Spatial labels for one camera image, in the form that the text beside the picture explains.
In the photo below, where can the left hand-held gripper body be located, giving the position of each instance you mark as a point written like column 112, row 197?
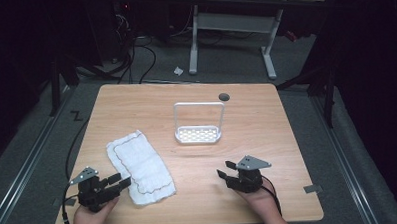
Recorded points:
column 89, row 196

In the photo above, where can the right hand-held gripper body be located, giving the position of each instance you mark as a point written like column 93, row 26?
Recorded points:
column 247, row 182

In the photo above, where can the white towel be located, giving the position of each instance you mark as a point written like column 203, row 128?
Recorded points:
column 140, row 167

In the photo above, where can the person's right hand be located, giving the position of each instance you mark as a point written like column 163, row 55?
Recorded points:
column 266, row 206

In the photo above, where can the grey tape piece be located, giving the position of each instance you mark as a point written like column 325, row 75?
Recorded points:
column 69, row 202
column 312, row 188

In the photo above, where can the white plastic rack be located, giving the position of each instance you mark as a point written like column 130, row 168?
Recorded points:
column 197, row 135

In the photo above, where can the black round table grommet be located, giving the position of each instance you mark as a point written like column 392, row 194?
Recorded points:
column 223, row 97

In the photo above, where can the black stand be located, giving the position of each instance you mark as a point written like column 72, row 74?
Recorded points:
column 56, row 87
column 327, row 97

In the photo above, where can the white paper scrap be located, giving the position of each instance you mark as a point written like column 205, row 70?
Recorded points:
column 178, row 71

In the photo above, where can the white-legged desk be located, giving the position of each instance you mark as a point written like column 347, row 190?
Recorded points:
column 233, row 22

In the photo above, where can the metal floor rail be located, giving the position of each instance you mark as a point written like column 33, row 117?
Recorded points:
column 25, row 168
column 346, row 163

